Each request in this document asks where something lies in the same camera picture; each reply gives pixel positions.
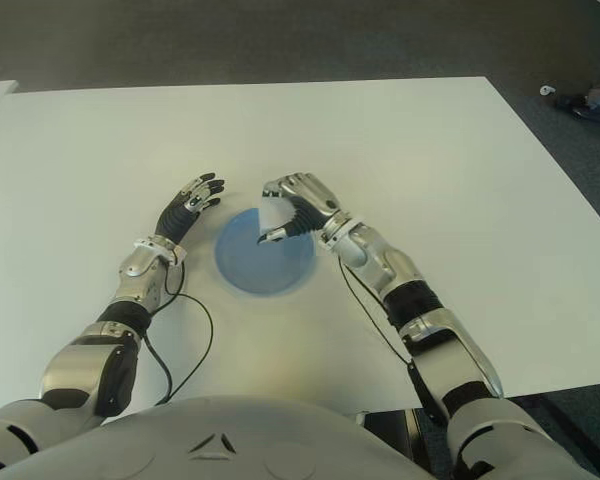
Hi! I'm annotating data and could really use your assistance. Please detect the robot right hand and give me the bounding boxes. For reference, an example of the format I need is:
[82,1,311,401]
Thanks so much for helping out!
[256,171,342,247]

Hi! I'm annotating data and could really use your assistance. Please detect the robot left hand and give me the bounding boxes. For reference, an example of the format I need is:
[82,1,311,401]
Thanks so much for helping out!
[153,172,227,243]

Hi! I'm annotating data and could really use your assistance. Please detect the white charger block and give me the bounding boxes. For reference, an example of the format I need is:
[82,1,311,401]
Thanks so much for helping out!
[257,196,295,239]

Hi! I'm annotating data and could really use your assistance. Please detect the blue round plate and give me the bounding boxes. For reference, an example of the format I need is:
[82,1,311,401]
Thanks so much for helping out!
[214,207,317,300]

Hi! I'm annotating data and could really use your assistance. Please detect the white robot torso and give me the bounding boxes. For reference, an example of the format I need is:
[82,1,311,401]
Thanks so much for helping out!
[0,393,431,480]

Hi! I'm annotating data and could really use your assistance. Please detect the black box under table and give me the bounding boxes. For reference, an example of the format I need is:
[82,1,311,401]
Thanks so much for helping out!
[353,408,424,459]

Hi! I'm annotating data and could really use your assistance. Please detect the dark blue shoe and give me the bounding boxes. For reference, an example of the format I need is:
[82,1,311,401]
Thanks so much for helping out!
[553,94,600,125]

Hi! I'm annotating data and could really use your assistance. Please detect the black table leg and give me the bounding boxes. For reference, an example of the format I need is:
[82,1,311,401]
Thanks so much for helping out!
[519,393,600,476]

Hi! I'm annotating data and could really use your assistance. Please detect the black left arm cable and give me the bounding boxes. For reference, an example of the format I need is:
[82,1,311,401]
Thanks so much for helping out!
[143,259,215,406]

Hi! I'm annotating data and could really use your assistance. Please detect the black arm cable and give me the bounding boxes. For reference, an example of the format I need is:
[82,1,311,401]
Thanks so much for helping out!
[339,252,416,366]
[143,259,215,406]

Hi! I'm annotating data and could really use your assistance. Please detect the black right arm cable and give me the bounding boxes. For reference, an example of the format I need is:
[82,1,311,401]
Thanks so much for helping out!
[339,252,416,366]

